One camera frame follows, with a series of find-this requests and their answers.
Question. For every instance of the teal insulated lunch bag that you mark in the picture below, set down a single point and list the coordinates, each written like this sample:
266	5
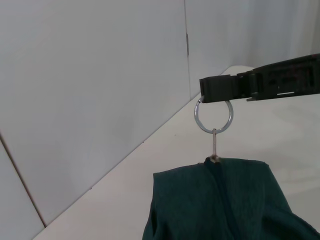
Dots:
220	200

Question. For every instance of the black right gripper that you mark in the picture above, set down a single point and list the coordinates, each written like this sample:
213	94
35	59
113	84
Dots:
290	77

